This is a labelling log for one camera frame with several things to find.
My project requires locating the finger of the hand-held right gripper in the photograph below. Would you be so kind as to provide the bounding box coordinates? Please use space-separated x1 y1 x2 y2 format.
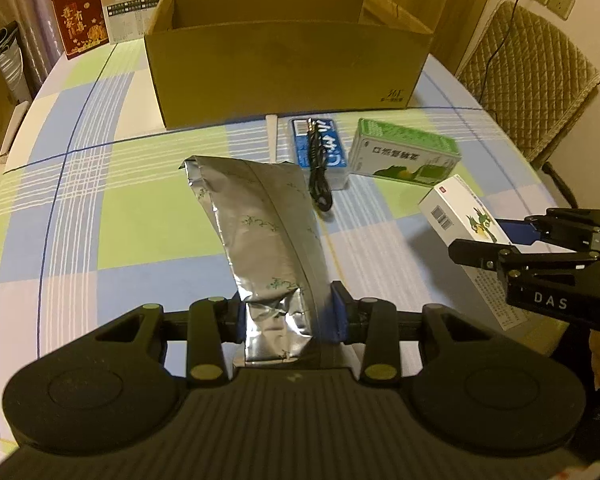
495 207 600 251
448 239 600 273

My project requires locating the red gift box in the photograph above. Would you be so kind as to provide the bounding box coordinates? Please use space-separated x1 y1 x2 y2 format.
50 0 112 61

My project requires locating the white medicine box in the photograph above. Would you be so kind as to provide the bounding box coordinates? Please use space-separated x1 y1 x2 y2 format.
418 175 531 332

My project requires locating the stack of white containers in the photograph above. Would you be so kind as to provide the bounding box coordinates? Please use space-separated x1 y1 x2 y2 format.
0 20 33 106

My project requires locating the green medicine box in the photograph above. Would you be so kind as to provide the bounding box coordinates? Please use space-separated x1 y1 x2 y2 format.
348 118 462 189

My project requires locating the white product box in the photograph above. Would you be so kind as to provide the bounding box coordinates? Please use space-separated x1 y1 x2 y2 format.
96 0 167 45

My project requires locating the chair with quilted cover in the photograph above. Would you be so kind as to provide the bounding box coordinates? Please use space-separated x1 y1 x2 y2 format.
455 0 600 211

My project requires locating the black charger cable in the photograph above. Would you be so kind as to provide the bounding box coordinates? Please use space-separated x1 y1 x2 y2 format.
485 0 543 111

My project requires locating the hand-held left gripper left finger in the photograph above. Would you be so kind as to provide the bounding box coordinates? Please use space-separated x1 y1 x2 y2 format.
92 297 244 387

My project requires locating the checkered cloth covered desktop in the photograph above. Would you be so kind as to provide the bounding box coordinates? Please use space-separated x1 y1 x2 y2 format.
0 35 588 456

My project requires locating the clear box with blue label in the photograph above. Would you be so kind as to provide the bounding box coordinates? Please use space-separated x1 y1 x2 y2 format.
290 116 351 191

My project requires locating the brown cardboard box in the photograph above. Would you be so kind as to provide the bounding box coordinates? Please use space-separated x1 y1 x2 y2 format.
144 0 436 132

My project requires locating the silver foil pouch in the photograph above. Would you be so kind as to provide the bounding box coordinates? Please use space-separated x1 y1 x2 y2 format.
181 155 332 367

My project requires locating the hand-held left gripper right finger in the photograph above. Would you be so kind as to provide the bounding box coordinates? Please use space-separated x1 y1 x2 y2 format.
330 282 501 387

